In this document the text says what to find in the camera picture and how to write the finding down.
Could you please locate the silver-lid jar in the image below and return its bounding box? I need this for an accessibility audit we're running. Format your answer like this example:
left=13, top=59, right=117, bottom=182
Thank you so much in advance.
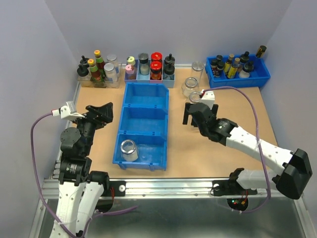
left=106, top=54, right=120, bottom=76
left=104, top=63, right=118, bottom=82

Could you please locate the black dispenser bottle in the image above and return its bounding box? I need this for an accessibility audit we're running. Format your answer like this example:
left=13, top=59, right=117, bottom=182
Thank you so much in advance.
left=164, top=53, right=175, bottom=65
left=77, top=64, right=91, bottom=81
left=163, top=63, right=175, bottom=80
left=80, top=56, right=89, bottom=68

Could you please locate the rear black dispenser bottle middle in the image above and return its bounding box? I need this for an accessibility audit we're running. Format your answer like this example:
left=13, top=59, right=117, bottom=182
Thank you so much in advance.
left=164, top=53, right=175, bottom=65

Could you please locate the front black dispenser bottle left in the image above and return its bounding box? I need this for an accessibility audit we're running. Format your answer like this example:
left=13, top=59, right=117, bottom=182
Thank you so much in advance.
left=77, top=64, right=91, bottom=81

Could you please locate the yellow label bottle front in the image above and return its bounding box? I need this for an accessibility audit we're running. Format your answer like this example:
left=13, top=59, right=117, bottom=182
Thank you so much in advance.
left=227, top=58, right=240, bottom=79

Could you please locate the red-lid sauce jar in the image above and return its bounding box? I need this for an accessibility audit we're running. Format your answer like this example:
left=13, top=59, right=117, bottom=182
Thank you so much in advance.
left=151, top=52, right=162, bottom=62
left=150, top=61, right=162, bottom=80

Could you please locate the blue tray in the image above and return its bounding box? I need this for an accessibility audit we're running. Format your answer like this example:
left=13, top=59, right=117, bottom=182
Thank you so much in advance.
left=205, top=54, right=270, bottom=88

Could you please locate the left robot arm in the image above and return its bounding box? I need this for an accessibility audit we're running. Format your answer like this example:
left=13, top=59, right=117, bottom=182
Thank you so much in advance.
left=50, top=101, right=113, bottom=238

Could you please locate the yellow-cap spice bottle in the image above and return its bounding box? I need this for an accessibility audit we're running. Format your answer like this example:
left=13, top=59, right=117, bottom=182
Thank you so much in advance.
left=127, top=56, right=136, bottom=66

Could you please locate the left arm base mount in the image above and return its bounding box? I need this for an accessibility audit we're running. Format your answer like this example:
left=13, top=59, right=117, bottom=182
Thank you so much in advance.
left=83, top=171, right=126, bottom=212

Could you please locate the front red-lid sauce jar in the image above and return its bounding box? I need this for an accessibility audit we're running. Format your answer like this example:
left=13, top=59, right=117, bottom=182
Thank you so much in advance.
left=150, top=61, right=162, bottom=80

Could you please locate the front silver-lid jar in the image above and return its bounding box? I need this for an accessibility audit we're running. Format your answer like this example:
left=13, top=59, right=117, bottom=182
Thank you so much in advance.
left=104, top=63, right=118, bottom=82

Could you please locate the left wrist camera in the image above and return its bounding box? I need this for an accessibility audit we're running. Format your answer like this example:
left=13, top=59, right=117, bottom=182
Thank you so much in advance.
left=52, top=101, right=85, bottom=122

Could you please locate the black dispenser bottle tray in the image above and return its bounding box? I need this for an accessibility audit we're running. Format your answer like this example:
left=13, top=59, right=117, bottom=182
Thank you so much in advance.
left=240, top=51, right=250, bottom=64
left=239, top=61, right=254, bottom=78

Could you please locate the pink-cap spice bottle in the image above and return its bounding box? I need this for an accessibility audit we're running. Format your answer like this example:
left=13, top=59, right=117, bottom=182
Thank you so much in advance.
left=125, top=64, right=136, bottom=80

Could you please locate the yellow label bottle rear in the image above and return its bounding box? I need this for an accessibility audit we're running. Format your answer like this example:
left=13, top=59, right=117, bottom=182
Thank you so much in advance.
left=223, top=54, right=235, bottom=75

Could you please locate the rear black dispenser bottle left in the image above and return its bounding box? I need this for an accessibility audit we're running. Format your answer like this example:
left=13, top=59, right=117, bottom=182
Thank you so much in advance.
left=80, top=56, right=89, bottom=68

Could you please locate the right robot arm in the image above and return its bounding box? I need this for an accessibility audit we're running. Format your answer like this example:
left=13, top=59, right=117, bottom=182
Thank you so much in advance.
left=183, top=103, right=313, bottom=200

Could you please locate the clear plastic organizer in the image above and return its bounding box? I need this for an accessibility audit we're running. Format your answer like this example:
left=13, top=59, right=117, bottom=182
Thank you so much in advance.
left=77, top=64, right=120, bottom=88

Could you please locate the dark bottle gold band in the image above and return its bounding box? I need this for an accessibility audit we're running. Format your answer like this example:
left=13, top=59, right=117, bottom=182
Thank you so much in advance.
left=255, top=45, right=267, bottom=59

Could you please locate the yellow-cap sauce bottle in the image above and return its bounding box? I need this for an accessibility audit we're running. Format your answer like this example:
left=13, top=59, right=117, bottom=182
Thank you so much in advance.
left=94, top=50, right=106, bottom=78
left=88, top=59, right=104, bottom=88

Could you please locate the black-cap spice jar front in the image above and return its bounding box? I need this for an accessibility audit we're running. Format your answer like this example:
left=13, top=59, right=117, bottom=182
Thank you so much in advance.
left=211, top=55, right=224, bottom=77

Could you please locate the yellow label bottle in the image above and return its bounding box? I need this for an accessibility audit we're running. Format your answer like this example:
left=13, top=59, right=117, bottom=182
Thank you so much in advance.
left=227, top=58, right=240, bottom=79
left=223, top=54, right=235, bottom=75

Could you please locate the front black dispenser bottle middle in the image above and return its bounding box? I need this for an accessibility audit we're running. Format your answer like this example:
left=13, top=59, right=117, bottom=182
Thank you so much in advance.
left=163, top=63, right=175, bottom=80

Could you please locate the black dispenser bottle tray rear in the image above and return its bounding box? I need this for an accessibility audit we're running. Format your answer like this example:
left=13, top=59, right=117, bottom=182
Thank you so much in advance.
left=240, top=51, right=250, bottom=64

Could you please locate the large blue divided bin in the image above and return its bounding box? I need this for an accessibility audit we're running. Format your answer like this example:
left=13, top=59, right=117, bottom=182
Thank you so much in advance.
left=112, top=83, right=169, bottom=171

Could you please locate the grey-lid salt shaker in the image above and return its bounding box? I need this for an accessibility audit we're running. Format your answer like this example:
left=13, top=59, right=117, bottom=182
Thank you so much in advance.
left=138, top=53, right=150, bottom=75

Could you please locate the lidded glass jar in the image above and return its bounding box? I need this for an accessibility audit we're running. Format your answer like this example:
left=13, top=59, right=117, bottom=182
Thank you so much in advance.
left=190, top=61, right=205, bottom=82

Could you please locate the black dispenser bottle tray front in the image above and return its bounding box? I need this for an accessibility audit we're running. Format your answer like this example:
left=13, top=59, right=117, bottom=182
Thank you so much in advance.
left=239, top=61, right=254, bottom=78

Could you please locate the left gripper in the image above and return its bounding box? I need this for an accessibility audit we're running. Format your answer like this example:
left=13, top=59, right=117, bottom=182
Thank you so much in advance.
left=72, top=101, right=114, bottom=154

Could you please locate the front yellow-cap sauce bottle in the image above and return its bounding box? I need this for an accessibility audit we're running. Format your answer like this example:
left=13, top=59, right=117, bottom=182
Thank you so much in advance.
left=88, top=59, right=104, bottom=88

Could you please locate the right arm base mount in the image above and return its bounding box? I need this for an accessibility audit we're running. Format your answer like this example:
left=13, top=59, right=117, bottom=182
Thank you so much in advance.
left=210, top=168, right=258, bottom=212

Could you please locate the rear red-lid sauce jar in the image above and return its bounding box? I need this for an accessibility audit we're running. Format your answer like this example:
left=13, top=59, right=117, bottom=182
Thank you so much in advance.
left=151, top=52, right=162, bottom=62

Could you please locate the pastel compartment organizer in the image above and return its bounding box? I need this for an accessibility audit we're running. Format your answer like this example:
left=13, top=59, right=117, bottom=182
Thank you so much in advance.
left=124, top=59, right=176, bottom=88

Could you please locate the rear yellow-cap sauce bottle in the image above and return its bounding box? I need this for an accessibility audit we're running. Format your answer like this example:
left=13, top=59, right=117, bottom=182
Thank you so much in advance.
left=94, top=50, right=106, bottom=78

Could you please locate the rear silver-lid jar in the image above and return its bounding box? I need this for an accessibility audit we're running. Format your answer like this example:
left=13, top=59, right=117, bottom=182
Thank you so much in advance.
left=106, top=54, right=120, bottom=76

